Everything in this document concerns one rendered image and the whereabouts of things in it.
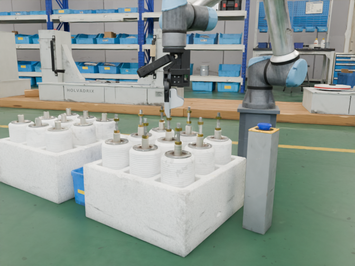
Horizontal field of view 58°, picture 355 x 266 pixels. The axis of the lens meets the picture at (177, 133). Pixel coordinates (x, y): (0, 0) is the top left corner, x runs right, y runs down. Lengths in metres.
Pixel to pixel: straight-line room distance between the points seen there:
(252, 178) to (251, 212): 0.11
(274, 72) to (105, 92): 2.16
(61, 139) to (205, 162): 0.55
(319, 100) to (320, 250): 2.12
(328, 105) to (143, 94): 1.66
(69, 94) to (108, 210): 2.55
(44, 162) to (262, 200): 0.76
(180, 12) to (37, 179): 0.79
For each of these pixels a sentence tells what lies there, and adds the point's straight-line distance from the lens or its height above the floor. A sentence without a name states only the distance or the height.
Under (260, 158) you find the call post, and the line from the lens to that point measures 0.96.
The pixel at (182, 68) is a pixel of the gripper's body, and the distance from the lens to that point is 1.00.
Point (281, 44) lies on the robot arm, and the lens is 1.38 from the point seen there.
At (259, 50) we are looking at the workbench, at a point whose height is 0.71.
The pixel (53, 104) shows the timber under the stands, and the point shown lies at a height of 0.05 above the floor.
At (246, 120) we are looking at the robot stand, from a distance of 1.49.
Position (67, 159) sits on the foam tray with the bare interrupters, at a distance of 1.22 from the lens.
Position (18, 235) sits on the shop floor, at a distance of 1.09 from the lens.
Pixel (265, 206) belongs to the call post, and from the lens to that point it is 1.00.
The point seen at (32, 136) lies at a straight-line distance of 1.33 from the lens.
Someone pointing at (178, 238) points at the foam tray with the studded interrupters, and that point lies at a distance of 0.88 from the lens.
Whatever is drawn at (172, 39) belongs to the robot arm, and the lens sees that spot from 0.98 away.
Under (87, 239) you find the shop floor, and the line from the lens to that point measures 1.00.
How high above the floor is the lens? 0.50
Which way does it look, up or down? 13 degrees down
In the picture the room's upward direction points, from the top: 1 degrees clockwise
